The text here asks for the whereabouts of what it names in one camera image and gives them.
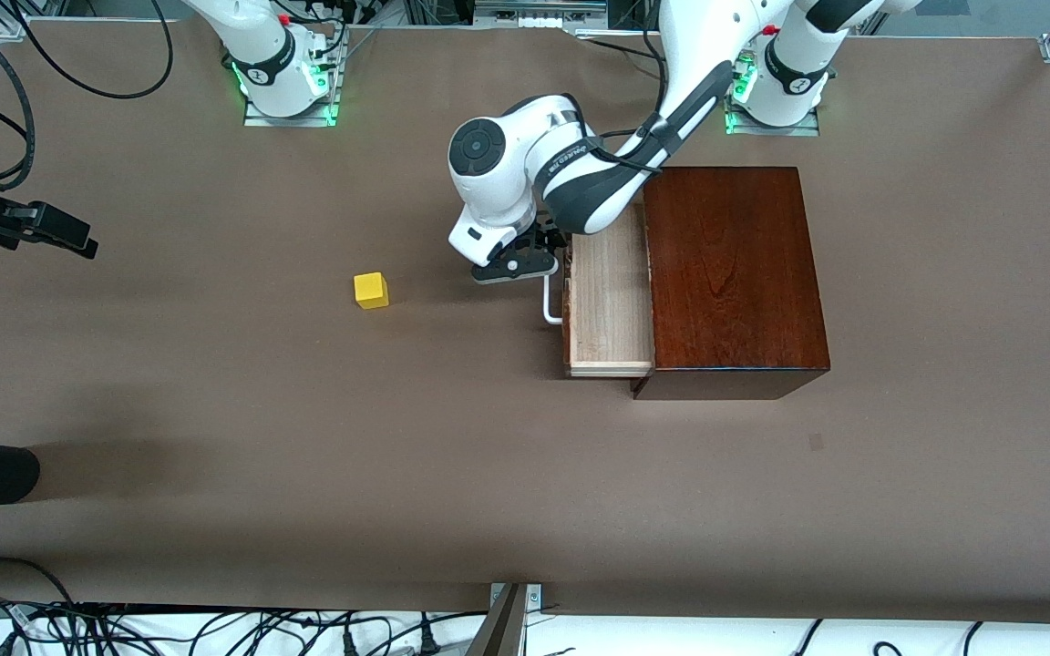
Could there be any yellow block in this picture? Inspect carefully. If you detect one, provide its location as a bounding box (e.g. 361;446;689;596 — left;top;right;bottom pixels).
354;272;390;311

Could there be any metal post with bracket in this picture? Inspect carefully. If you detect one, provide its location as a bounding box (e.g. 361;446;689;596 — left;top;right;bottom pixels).
466;581;544;656

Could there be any black right arm cable loop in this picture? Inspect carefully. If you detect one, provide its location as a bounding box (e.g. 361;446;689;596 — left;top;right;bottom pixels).
10;0;175;100

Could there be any wooden drawer with white handle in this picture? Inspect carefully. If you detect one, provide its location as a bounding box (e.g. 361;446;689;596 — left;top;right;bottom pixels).
543;202;656;378

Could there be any dark wooden drawer cabinet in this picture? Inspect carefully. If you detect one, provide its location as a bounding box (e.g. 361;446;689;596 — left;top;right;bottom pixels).
632;167;831;402

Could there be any white power strip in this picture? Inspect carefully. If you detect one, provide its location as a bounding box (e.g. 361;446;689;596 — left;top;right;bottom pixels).
475;0;608;33

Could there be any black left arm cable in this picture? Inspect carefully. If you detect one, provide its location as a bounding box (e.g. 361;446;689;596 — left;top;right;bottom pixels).
580;0;676;176

